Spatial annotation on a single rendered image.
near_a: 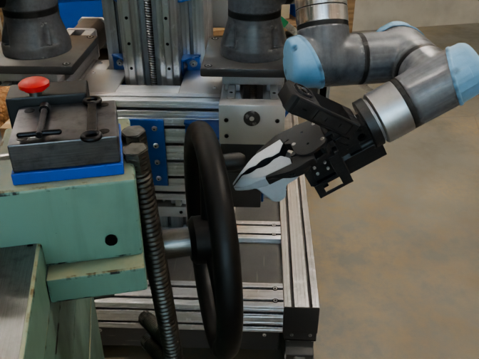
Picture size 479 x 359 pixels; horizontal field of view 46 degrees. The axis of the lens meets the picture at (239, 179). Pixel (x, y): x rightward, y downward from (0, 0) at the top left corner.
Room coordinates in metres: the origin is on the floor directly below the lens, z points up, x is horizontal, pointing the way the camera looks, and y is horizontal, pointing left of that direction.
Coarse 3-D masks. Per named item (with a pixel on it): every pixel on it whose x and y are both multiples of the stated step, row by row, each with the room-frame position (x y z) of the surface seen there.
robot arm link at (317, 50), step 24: (312, 0) 0.80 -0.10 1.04; (336, 0) 0.80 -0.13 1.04; (312, 24) 0.79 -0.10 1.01; (336, 24) 0.78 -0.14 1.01; (288, 48) 0.78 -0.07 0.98; (312, 48) 0.76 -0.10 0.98; (336, 48) 0.77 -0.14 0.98; (360, 48) 0.77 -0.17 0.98; (288, 72) 0.78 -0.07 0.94; (312, 72) 0.75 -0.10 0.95; (336, 72) 0.76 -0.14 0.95; (360, 72) 0.76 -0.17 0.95
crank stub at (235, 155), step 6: (228, 156) 0.67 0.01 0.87; (234, 156) 0.67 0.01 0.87; (240, 156) 0.67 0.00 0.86; (228, 162) 0.66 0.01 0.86; (234, 162) 0.66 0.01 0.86; (240, 162) 0.66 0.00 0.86; (246, 162) 0.67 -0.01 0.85; (228, 168) 0.66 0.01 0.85; (234, 168) 0.66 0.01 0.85; (240, 168) 0.66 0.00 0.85
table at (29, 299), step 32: (0, 256) 0.41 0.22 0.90; (32, 256) 0.41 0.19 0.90; (128, 256) 0.45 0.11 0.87; (0, 288) 0.37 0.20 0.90; (32, 288) 0.37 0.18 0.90; (64, 288) 0.41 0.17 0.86; (96, 288) 0.42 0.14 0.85; (128, 288) 0.43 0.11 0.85; (0, 320) 0.33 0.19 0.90; (32, 320) 0.34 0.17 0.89; (0, 352) 0.30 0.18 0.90; (32, 352) 0.31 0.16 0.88
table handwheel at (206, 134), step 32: (192, 128) 0.58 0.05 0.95; (192, 160) 0.66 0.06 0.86; (224, 160) 0.52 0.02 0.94; (192, 192) 0.67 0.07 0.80; (224, 192) 0.48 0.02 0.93; (192, 224) 0.55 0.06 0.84; (224, 224) 0.45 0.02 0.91; (192, 256) 0.53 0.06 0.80; (224, 256) 0.43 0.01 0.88; (224, 288) 0.42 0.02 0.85; (224, 320) 0.42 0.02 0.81; (224, 352) 0.43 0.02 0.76
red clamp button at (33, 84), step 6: (24, 78) 0.54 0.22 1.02; (30, 78) 0.54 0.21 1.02; (36, 78) 0.54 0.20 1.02; (42, 78) 0.54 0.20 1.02; (18, 84) 0.53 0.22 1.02; (24, 84) 0.52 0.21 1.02; (30, 84) 0.52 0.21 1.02; (36, 84) 0.52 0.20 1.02; (42, 84) 0.53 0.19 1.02; (48, 84) 0.53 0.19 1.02; (24, 90) 0.52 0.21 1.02; (30, 90) 0.52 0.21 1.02; (36, 90) 0.52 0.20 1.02; (42, 90) 0.53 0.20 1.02
